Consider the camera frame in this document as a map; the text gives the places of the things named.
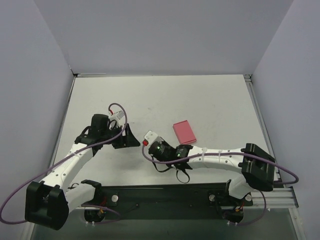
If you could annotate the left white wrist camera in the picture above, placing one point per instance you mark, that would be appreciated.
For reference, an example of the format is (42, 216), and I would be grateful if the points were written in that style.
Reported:
(118, 117)

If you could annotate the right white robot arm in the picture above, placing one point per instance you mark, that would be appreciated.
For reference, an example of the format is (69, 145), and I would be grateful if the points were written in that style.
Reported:
(254, 167)

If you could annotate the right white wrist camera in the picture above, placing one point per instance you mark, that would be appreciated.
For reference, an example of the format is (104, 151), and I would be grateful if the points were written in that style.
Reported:
(150, 137)

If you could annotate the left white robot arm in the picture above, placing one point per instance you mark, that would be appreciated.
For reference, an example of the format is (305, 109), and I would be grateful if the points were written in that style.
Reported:
(50, 201)

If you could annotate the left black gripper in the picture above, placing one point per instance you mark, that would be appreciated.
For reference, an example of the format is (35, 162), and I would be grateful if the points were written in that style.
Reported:
(124, 139)

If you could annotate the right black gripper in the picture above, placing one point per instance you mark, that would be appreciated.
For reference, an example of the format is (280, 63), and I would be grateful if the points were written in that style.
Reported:
(155, 148)

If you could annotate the pink paper box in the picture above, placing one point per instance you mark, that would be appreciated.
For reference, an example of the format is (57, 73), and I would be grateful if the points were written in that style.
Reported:
(184, 132)

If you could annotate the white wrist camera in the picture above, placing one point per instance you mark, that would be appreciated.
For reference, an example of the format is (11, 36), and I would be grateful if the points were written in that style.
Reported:
(150, 137)
(118, 117)

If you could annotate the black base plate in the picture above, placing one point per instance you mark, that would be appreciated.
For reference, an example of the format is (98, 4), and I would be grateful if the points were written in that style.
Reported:
(197, 201)

